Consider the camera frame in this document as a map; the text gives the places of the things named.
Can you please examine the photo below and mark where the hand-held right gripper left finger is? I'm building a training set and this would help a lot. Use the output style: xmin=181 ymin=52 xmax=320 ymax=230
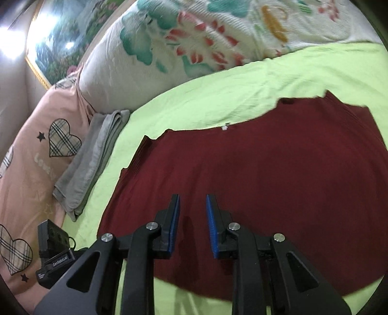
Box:
xmin=33 ymin=194 xmax=181 ymax=315

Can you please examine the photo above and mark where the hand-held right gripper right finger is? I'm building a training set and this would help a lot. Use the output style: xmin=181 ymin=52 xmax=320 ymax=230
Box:
xmin=206 ymin=194 xmax=352 ymax=315

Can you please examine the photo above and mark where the maroon knit hooded sweater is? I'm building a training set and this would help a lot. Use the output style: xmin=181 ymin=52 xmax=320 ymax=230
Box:
xmin=97 ymin=89 xmax=386 ymax=302

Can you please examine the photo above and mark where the pink quilt with plaid hearts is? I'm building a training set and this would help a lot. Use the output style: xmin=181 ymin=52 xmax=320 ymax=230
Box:
xmin=0 ymin=65 xmax=91 ymax=312

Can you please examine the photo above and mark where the grey folded towel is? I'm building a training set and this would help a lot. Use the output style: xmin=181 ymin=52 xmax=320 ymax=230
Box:
xmin=53 ymin=110 xmax=131 ymax=222

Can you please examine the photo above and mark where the light green bed sheet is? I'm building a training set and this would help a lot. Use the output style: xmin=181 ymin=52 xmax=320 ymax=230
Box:
xmin=62 ymin=42 xmax=388 ymax=315

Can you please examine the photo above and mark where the white floral quilted blanket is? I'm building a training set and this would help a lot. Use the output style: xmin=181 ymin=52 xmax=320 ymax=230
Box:
xmin=77 ymin=0 xmax=382 ymax=114

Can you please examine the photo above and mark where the framed landscape painting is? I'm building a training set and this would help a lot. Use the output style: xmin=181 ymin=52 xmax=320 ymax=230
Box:
xmin=26 ymin=0 xmax=122 ymax=90

